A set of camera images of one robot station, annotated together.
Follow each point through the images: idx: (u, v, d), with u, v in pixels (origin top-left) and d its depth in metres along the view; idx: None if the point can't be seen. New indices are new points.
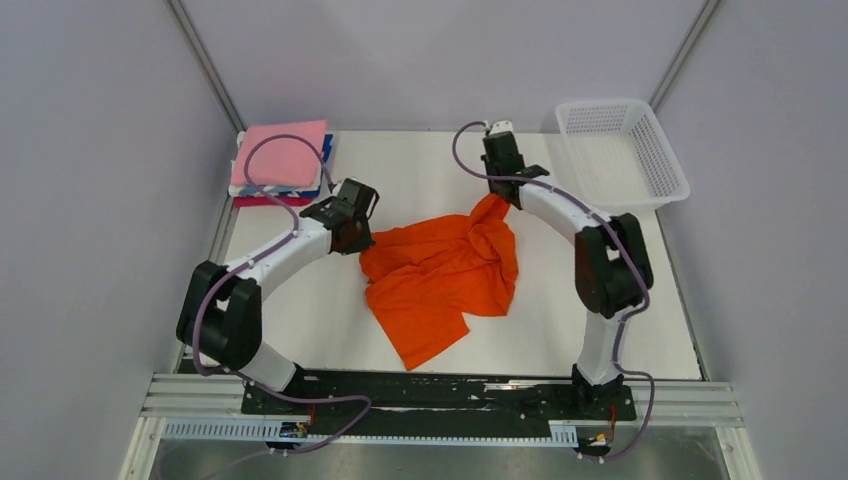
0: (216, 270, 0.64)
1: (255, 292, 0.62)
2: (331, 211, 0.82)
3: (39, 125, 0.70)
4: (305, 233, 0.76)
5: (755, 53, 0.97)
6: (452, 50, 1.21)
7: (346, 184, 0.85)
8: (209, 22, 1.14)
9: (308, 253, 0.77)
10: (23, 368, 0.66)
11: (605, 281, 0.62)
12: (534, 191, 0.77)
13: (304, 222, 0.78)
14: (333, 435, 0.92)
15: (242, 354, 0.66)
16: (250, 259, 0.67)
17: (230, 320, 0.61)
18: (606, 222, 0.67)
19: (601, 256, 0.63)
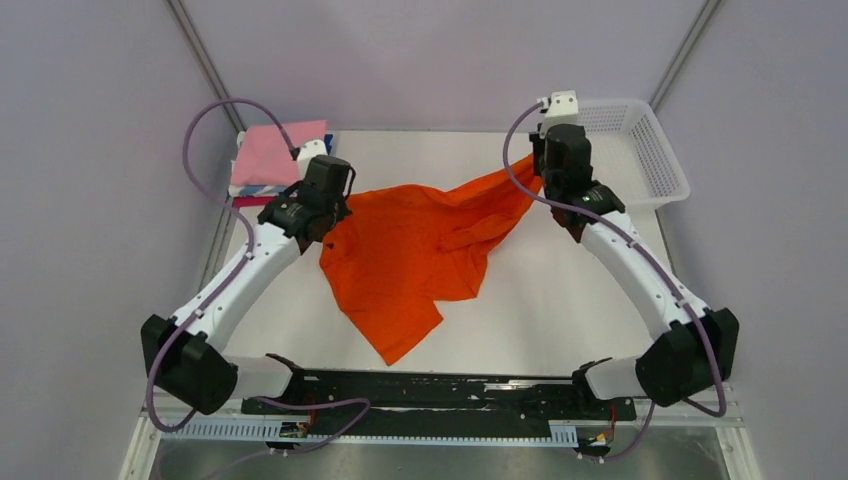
0: (165, 326, 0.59)
1: (209, 349, 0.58)
2: (295, 209, 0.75)
3: (39, 125, 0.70)
4: (260, 250, 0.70)
5: (755, 53, 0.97)
6: (452, 50, 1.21)
7: (311, 168, 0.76)
8: (209, 21, 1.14)
9: (273, 269, 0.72)
10: (23, 368, 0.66)
11: (681, 383, 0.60)
12: (607, 238, 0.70)
13: (259, 232, 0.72)
14: (333, 435, 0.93)
15: (213, 400, 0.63)
16: (198, 307, 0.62)
17: (190, 378, 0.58)
18: (698, 317, 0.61)
19: (688, 363, 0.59)
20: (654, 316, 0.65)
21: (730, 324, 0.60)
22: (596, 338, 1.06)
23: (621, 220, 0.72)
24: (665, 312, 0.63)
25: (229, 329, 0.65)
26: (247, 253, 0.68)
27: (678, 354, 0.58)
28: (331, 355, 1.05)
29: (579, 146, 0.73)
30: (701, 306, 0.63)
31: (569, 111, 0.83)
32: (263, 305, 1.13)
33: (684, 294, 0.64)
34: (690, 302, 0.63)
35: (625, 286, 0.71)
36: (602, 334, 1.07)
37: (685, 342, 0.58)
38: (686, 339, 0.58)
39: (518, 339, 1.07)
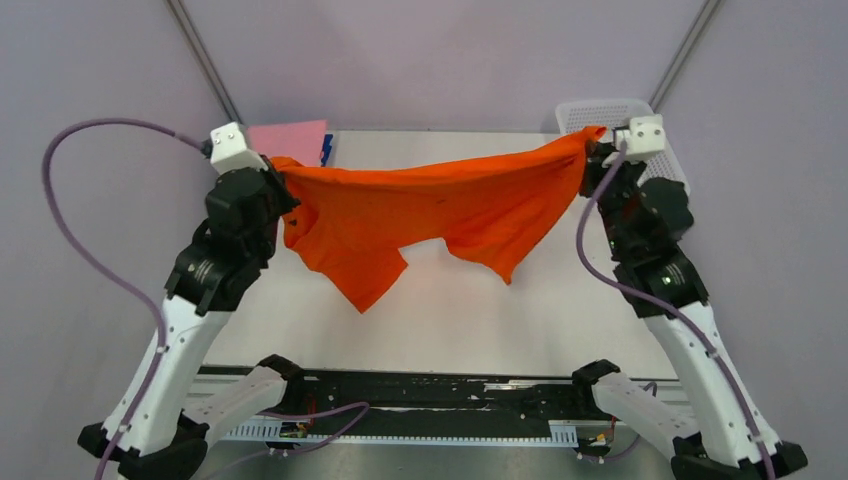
0: (96, 444, 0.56)
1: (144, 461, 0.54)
2: (206, 271, 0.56)
3: (39, 126, 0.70)
4: (174, 335, 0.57)
5: (756, 53, 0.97)
6: (453, 50, 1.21)
7: (207, 208, 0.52)
8: (209, 21, 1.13)
9: (206, 342, 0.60)
10: (23, 370, 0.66)
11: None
12: (683, 341, 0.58)
13: (169, 312, 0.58)
14: (333, 436, 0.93)
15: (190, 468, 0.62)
16: (123, 421, 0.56)
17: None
18: (769, 457, 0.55)
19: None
20: (716, 437, 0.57)
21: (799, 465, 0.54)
22: (596, 337, 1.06)
23: (702, 316, 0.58)
24: (733, 446, 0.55)
25: (175, 417, 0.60)
26: (160, 347, 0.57)
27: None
28: (330, 354, 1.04)
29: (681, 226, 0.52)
30: (774, 443, 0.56)
31: (655, 147, 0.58)
32: (261, 304, 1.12)
33: (760, 430, 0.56)
34: (764, 439, 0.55)
35: (690, 391, 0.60)
36: (601, 333, 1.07)
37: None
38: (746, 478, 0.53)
39: (517, 338, 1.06)
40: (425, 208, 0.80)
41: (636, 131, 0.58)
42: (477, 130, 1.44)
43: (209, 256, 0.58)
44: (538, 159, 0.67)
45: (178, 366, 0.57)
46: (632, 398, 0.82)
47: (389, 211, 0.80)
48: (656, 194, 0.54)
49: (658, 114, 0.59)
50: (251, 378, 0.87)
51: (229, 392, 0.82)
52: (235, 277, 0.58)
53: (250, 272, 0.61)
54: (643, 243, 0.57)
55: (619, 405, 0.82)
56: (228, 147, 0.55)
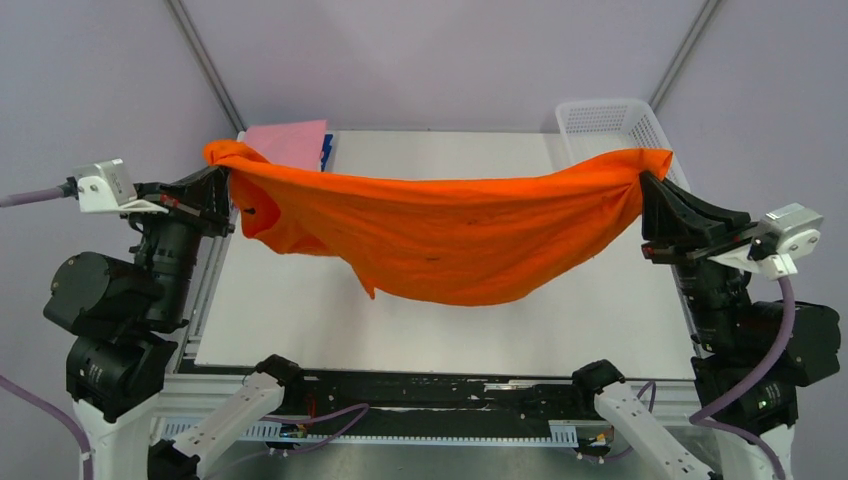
0: None
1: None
2: (97, 372, 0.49)
3: None
4: (98, 440, 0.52)
5: (757, 52, 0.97)
6: (453, 49, 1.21)
7: (52, 316, 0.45)
8: (208, 20, 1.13)
9: (132, 431, 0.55)
10: None
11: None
12: (754, 462, 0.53)
13: (85, 417, 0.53)
14: (333, 436, 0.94)
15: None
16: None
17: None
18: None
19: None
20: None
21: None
22: (598, 335, 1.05)
23: (783, 438, 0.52)
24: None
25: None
26: (84, 454, 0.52)
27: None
28: (330, 353, 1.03)
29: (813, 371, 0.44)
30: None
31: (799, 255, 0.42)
32: (260, 304, 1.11)
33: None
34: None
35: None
36: (604, 333, 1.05)
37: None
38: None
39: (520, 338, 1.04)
40: (401, 239, 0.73)
41: (788, 246, 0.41)
42: (477, 130, 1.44)
43: (98, 353, 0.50)
44: (580, 190, 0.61)
45: (114, 464, 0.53)
46: (634, 421, 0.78)
47: (363, 217, 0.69)
48: (804, 338, 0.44)
49: (821, 215, 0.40)
50: (242, 390, 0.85)
51: (218, 412, 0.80)
52: (134, 375, 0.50)
53: (161, 361, 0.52)
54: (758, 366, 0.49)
55: (624, 424, 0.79)
56: (95, 200, 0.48)
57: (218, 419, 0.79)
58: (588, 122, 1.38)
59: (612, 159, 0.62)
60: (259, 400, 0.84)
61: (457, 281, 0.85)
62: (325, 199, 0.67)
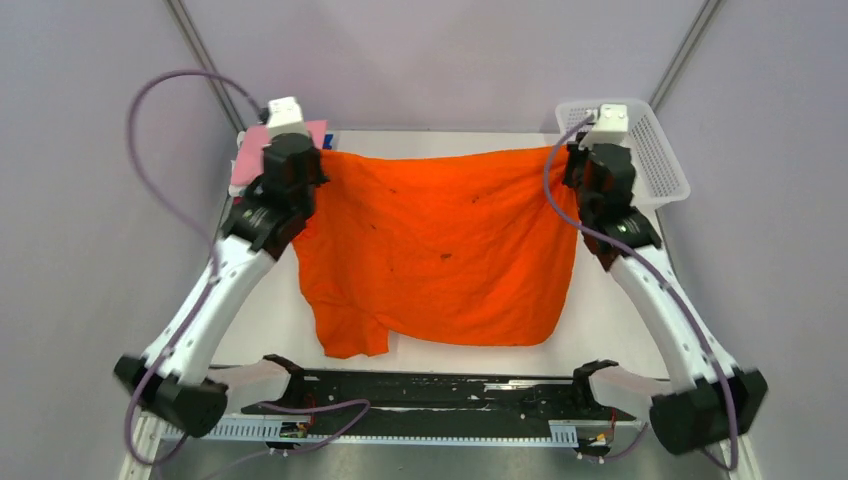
0: (136, 371, 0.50)
1: (186, 385, 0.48)
2: (263, 214, 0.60)
3: (40, 124, 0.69)
4: (226, 271, 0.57)
5: (755, 52, 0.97)
6: (453, 50, 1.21)
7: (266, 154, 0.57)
8: (209, 21, 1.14)
9: (245, 287, 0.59)
10: (25, 367, 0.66)
11: (698, 437, 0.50)
12: (638, 275, 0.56)
13: (222, 249, 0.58)
14: (333, 435, 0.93)
15: (211, 423, 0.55)
16: (165, 345, 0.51)
17: (174, 418, 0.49)
18: (726, 377, 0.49)
19: (708, 418, 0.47)
20: (674, 363, 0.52)
21: (761, 386, 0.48)
22: (596, 334, 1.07)
23: (658, 257, 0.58)
24: (687, 364, 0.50)
25: (204, 367, 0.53)
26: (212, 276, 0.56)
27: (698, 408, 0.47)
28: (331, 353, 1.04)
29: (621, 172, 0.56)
30: (730, 364, 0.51)
31: (618, 128, 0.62)
32: (264, 303, 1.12)
33: (712, 347, 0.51)
34: (718, 359, 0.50)
35: (655, 334, 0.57)
36: (602, 333, 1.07)
37: (707, 400, 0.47)
38: (707, 397, 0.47)
39: None
40: (427, 236, 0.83)
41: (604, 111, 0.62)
42: (477, 130, 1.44)
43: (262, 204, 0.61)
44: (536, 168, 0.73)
45: (224, 298, 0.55)
46: (626, 378, 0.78)
47: (392, 209, 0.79)
48: (604, 151, 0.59)
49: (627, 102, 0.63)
50: (260, 365, 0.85)
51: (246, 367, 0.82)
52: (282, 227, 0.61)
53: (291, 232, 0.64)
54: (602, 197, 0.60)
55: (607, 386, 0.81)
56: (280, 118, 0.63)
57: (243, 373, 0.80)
58: None
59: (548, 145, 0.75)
60: (271, 375, 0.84)
61: (468, 294, 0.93)
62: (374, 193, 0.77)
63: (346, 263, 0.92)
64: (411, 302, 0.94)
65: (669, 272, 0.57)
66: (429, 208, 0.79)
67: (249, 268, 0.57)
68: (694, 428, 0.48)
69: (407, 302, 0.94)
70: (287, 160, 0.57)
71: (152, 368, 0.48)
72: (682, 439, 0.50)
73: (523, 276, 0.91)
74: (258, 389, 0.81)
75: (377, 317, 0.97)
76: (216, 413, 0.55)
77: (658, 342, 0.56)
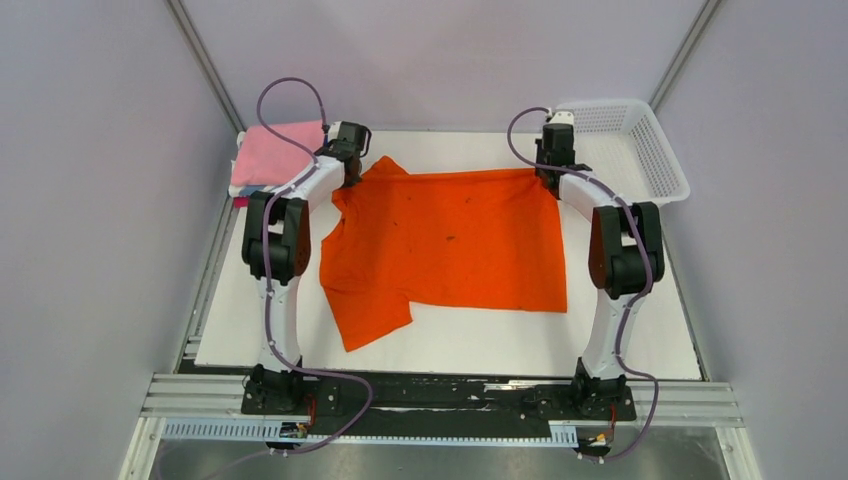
0: (267, 197, 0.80)
1: (303, 206, 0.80)
2: (337, 150, 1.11)
3: (38, 125, 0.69)
4: (323, 165, 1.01)
5: (754, 53, 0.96)
6: (453, 50, 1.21)
7: (343, 126, 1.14)
8: (208, 21, 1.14)
9: (329, 179, 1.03)
10: (23, 368, 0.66)
11: (615, 257, 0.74)
12: (571, 180, 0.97)
13: (323, 160, 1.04)
14: (333, 435, 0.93)
15: (301, 262, 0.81)
16: (290, 187, 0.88)
17: (288, 232, 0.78)
18: (627, 207, 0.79)
19: (616, 232, 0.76)
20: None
21: (653, 212, 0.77)
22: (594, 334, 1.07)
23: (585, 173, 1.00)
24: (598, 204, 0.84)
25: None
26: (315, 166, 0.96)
27: (606, 223, 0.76)
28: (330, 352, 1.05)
29: (561, 131, 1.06)
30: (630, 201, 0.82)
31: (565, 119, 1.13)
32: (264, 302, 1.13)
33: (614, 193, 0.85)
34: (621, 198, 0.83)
35: (586, 209, 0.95)
36: None
37: (612, 219, 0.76)
38: (611, 214, 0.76)
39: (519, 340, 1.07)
40: (433, 225, 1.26)
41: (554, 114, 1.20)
42: (476, 130, 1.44)
43: (338, 143, 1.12)
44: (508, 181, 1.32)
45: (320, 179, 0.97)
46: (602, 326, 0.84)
47: (413, 213, 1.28)
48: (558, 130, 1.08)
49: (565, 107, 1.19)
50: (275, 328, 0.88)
51: None
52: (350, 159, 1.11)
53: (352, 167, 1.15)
54: (549, 151, 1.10)
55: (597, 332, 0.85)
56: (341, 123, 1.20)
57: None
58: (587, 121, 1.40)
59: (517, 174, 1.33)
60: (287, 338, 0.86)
61: (471, 268, 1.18)
62: (400, 204, 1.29)
63: (369, 254, 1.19)
64: (436, 280, 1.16)
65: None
66: (437, 214, 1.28)
67: (334, 168, 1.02)
68: (611, 243, 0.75)
69: (431, 280, 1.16)
70: (352, 132, 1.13)
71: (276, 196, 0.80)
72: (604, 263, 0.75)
73: (508, 251, 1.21)
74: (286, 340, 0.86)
75: (405, 294, 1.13)
76: (306, 256, 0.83)
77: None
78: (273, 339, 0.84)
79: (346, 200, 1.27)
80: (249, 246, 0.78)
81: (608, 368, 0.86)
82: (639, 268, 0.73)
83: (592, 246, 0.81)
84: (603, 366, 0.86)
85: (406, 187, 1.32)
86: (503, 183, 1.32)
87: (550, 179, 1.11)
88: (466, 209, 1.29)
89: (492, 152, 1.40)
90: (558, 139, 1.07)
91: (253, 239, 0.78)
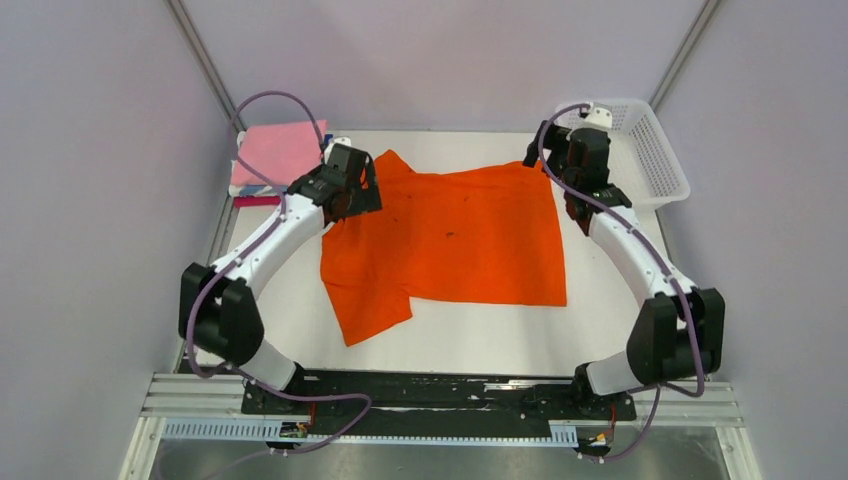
0: (205, 273, 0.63)
1: (246, 292, 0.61)
2: (320, 183, 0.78)
3: (39, 125, 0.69)
4: (292, 214, 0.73)
5: (753, 53, 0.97)
6: (453, 49, 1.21)
7: (337, 149, 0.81)
8: (208, 21, 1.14)
9: (304, 231, 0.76)
10: (24, 368, 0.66)
11: (663, 356, 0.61)
12: (609, 225, 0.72)
13: (292, 201, 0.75)
14: (333, 435, 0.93)
15: (247, 344, 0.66)
16: (236, 256, 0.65)
17: (224, 322, 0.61)
18: (683, 293, 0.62)
19: (669, 332, 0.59)
20: (641, 288, 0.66)
21: (717, 303, 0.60)
22: (596, 334, 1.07)
23: (626, 213, 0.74)
24: (652, 284, 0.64)
25: (262, 283, 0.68)
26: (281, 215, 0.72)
27: (660, 321, 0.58)
28: (332, 352, 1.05)
29: (597, 147, 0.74)
30: (689, 284, 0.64)
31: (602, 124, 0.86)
32: (265, 301, 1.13)
33: (673, 271, 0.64)
34: (678, 279, 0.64)
35: (623, 269, 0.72)
36: (600, 332, 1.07)
37: (668, 315, 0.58)
38: (667, 310, 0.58)
39: (519, 339, 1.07)
40: (434, 221, 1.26)
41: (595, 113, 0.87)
42: (477, 130, 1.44)
43: (323, 175, 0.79)
44: (508, 179, 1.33)
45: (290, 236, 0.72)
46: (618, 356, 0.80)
47: (414, 210, 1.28)
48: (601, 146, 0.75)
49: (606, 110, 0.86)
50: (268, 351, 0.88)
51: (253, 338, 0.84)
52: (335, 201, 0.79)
53: (344, 208, 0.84)
54: (581, 170, 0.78)
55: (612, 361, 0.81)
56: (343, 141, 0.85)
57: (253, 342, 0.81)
58: None
59: (518, 171, 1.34)
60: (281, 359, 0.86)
61: (472, 263, 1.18)
62: (401, 200, 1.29)
63: (369, 251, 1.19)
64: (438, 276, 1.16)
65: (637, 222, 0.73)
66: (438, 209, 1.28)
67: (308, 218, 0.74)
68: (663, 343, 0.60)
69: (433, 275, 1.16)
70: (345, 160, 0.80)
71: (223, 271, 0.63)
72: (649, 360, 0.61)
73: (510, 247, 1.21)
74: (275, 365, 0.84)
75: (405, 287, 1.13)
76: (255, 337, 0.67)
77: (631, 281, 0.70)
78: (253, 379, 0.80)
79: None
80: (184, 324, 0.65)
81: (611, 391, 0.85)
82: (691, 368, 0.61)
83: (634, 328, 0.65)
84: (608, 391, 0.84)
85: (410, 182, 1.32)
86: (503, 181, 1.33)
87: (576, 208, 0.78)
88: (467, 205, 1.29)
89: (492, 152, 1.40)
90: (591, 159, 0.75)
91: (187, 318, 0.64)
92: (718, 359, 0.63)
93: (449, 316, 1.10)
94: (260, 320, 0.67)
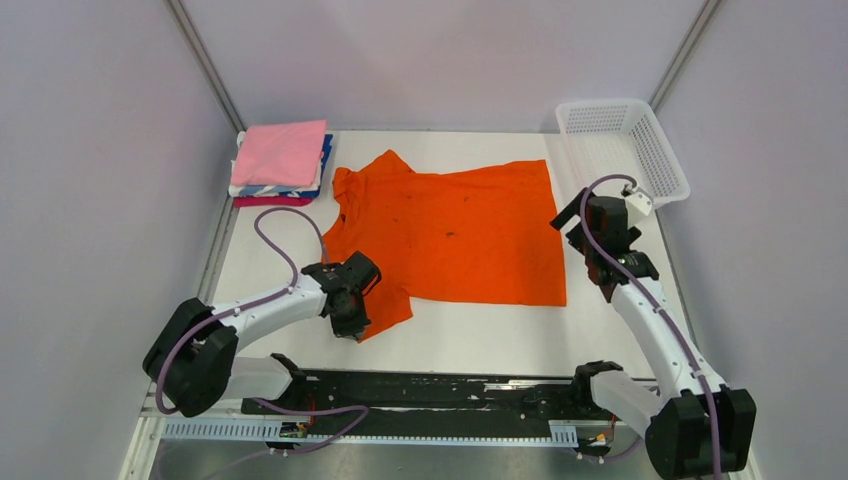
0: (199, 310, 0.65)
1: (230, 342, 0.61)
2: (332, 274, 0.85)
3: (39, 125, 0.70)
4: (299, 289, 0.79)
5: (753, 53, 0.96)
6: (452, 49, 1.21)
7: (357, 256, 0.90)
8: (207, 21, 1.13)
9: (302, 309, 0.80)
10: (24, 367, 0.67)
11: (685, 457, 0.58)
12: (635, 300, 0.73)
13: (303, 279, 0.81)
14: (334, 436, 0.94)
15: (206, 396, 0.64)
16: (236, 306, 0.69)
17: (196, 365, 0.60)
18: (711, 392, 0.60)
19: (693, 432, 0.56)
20: (667, 380, 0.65)
21: (747, 412, 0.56)
22: (596, 334, 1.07)
23: (654, 289, 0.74)
24: (678, 380, 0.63)
25: (244, 341, 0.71)
26: (290, 286, 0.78)
27: (684, 421, 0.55)
28: (333, 352, 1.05)
29: (615, 211, 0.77)
30: (718, 383, 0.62)
31: None
32: None
33: (701, 366, 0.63)
34: (706, 375, 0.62)
35: (645, 350, 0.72)
36: (600, 331, 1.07)
37: (693, 416, 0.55)
38: (693, 414, 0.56)
39: (520, 338, 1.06)
40: (434, 222, 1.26)
41: None
42: (476, 130, 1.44)
43: (344, 271, 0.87)
44: (508, 179, 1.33)
45: (289, 306, 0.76)
46: (629, 387, 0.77)
47: (414, 211, 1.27)
48: (617, 212, 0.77)
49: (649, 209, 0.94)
50: (263, 360, 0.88)
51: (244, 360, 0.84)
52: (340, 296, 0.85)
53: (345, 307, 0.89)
54: (601, 235, 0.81)
55: (615, 393, 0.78)
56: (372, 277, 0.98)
57: (248, 365, 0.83)
58: (588, 121, 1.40)
59: (518, 171, 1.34)
60: (276, 374, 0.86)
61: (471, 264, 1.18)
62: (401, 201, 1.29)
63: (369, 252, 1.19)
64: (438, 276, 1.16)
65: (663, 299, 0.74)
66: (437, 210, 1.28)
67: (309, 299, 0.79)
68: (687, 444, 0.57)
69: (432, 276, 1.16)
70: (364, 267, 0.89)
71: (217, 315, 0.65)
72: (670, 458, 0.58)
73: (511, 247, 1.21)
74: (265, 380, 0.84)
75: (405, 288, 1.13)
76: (216, 393, 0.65)
77: (656, 369, 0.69)
78: (240, 393, 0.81)
79: (346, 197, 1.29)
80: (155, 358, 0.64)
81: (603, 400, 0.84)
82: (712, 467, 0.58)
83: (655, 420, 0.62)
84: (604, 402, 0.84)
85: (410, 182, 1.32)
86: (503, 180, 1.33)
87: (600, 272, 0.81)
88: (467, 205, 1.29)
89: (492, 152, 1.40)
90: (610, 224, 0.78)
91: (160, 352, 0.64)
92: (744, 458, 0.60)
93: (449, 317, 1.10)
94: (229, 375, 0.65)
